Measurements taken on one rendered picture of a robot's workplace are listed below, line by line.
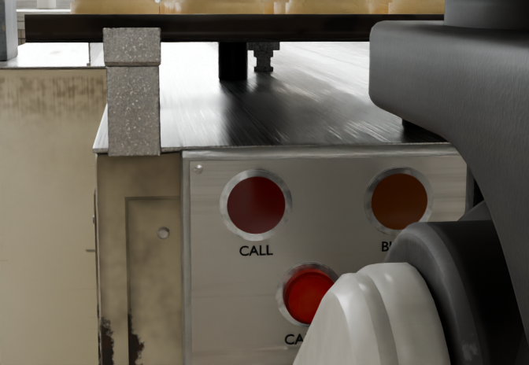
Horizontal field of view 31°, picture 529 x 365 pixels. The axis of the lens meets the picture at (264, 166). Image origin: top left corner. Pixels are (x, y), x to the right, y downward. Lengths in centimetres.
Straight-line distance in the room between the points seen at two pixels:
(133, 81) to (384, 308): 29
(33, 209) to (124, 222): 72
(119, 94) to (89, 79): 73
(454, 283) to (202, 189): 29
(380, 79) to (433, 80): 6
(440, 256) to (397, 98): 6
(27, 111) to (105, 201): 70
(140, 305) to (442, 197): 18
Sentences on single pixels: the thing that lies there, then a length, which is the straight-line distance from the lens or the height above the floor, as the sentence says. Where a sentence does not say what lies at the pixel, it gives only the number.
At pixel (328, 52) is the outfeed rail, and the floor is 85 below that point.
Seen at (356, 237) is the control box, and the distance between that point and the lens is 54.
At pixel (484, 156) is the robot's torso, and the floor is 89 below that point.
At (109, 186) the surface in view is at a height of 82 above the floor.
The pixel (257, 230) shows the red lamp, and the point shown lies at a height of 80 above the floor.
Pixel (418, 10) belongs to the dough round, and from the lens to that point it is 56.
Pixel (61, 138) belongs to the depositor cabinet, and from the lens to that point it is 125.
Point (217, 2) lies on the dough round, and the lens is 53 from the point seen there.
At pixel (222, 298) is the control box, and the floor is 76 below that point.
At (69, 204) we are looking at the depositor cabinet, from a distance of 126.
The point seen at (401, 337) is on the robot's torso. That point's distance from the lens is 25.
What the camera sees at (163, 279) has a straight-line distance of 56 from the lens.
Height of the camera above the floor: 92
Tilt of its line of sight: 10 degrees down
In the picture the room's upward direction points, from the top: straight up
